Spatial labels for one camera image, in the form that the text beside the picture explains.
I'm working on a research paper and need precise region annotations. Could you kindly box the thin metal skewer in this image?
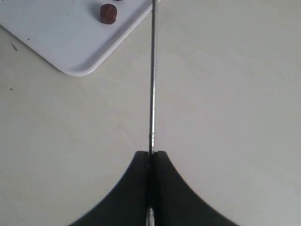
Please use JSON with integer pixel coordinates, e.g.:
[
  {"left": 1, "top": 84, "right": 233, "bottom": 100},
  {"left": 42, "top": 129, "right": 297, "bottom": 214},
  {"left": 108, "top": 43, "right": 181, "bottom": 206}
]
[{"left": 146, "top": 0, "right": 158, "bottom": 226}]

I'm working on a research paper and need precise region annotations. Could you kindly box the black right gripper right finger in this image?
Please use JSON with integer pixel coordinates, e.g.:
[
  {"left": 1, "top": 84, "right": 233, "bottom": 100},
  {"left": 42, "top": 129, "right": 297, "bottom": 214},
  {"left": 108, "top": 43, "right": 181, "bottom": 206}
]
[{"left": 152, "top": 151, "right": 235, "bottom": 226}]

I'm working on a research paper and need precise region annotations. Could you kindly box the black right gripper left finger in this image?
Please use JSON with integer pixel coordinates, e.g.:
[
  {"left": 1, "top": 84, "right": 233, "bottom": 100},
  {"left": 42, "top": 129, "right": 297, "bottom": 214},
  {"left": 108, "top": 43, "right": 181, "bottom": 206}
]
[{"left": 72, "top": 151, "right": 148, "bottom": 226}]

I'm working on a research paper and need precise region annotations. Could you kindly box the white rectangular plastic tray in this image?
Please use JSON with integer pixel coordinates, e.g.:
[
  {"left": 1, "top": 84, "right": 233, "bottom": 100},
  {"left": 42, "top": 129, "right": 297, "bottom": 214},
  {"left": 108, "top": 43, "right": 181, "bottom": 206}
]
[{"left": 0, "top": 0, "right": 152, "bottom": 77}]

